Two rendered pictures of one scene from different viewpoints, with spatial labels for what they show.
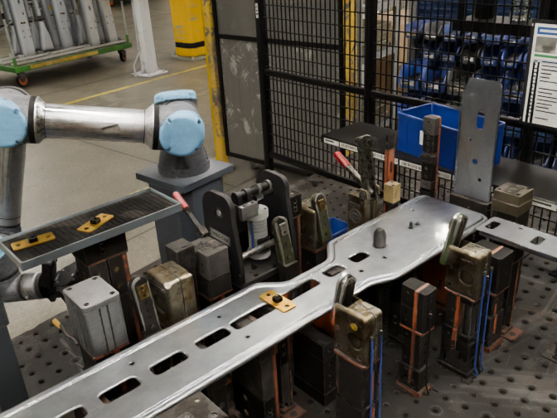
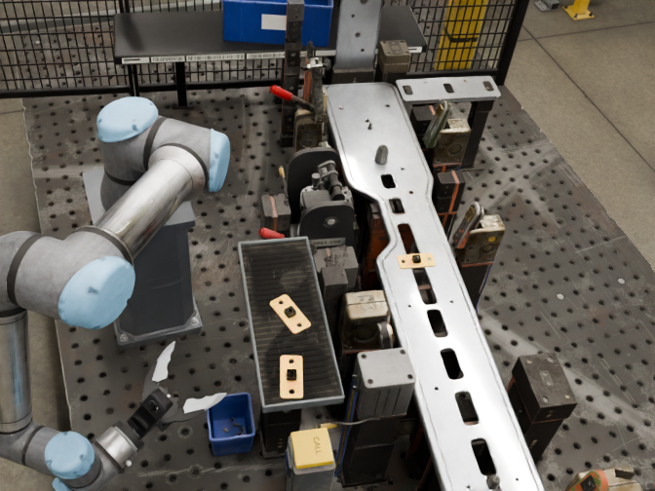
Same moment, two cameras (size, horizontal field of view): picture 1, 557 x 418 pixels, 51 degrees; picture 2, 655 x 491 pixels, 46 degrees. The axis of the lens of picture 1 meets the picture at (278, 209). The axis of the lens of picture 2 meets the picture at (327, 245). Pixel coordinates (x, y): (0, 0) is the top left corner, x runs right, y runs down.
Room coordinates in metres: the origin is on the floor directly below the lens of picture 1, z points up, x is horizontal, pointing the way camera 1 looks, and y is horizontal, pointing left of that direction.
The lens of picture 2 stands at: (0.77, 1.14, 2.28)
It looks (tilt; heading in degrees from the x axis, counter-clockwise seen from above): 48 degrees down; 294
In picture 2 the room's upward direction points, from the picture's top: 7 degrees clockwise
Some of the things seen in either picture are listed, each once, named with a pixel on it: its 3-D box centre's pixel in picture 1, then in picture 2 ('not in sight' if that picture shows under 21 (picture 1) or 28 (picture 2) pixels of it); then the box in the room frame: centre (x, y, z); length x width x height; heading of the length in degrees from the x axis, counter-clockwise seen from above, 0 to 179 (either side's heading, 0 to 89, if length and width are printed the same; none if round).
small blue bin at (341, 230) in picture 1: (332, 237); not in sight; (1.80, -0.18, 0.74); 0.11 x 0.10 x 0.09; 130
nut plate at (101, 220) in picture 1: (95, 221); (289, 312); (1.16, 0.40, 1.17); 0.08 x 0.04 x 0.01; 155
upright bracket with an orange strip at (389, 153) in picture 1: (387, 215); (304, 122); (1.54, -0.32, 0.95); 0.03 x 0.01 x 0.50; 130
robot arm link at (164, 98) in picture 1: (177, 114); (132, 136); (1.61, 0.27, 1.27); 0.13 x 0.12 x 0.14; 12
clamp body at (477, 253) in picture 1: (463, 310); (441, 173); (1.16, -0.43, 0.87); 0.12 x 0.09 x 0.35; 40
